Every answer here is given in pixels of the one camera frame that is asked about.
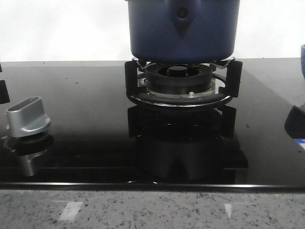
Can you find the light blue plastic bowl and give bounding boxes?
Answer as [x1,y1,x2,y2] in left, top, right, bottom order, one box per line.
[300,44,305,78]

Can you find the dark blue cooking pot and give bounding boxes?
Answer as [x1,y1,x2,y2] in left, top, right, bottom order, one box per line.
[127,0,240,64]

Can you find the black pot support grate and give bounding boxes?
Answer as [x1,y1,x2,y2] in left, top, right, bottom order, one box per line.
[124,57,243,108]

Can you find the black gas burner head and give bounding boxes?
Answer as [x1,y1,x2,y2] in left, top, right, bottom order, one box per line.
[145,63,212,94]

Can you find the black glass gas cooktop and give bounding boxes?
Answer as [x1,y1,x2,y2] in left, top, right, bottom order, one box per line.
[0,58,305,192]

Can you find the silver stove control knob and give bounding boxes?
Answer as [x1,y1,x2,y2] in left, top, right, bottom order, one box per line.
[5,96,51,137]

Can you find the energy label sticker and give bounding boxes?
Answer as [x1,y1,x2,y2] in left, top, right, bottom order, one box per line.
[295,138,305,150]

